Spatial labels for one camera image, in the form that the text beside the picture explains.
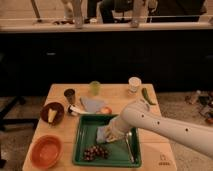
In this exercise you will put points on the wooden table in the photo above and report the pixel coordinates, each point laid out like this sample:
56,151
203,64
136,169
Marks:
156,151

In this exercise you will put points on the metal cup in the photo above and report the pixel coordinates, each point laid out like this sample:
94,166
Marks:
70,96

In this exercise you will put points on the blue sponge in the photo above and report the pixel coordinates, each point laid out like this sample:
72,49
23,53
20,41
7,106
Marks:
102,134

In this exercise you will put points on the metal spoon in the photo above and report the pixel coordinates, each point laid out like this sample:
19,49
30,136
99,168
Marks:
129,147

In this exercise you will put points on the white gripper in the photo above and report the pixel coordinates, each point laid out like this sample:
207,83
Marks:
116,129

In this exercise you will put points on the dark brown plate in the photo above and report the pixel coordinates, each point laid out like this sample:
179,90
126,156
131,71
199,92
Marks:
55,106

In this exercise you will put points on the green plastic cup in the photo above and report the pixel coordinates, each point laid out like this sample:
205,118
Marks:
94,87

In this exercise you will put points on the green plastic tray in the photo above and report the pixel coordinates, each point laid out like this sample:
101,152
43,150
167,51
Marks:
118,152

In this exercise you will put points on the white handled brush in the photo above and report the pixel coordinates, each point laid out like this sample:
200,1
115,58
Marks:
75,111

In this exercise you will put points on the bunch of dark grapes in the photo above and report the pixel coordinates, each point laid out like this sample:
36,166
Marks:
95,151

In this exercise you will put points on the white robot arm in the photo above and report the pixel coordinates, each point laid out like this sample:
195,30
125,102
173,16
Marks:
137,115

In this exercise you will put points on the red apple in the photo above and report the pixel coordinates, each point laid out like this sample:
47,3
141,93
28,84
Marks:
106,110

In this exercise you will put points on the white cup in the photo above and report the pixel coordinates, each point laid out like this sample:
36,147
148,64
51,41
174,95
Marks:
134,84

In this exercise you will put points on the yellow cheese wedge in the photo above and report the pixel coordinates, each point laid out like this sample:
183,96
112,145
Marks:
51,115

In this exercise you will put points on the blue cloth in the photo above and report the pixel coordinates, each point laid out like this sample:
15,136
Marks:
92,105

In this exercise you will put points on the orange bowl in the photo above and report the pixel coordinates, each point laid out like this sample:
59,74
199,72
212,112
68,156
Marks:
46,151

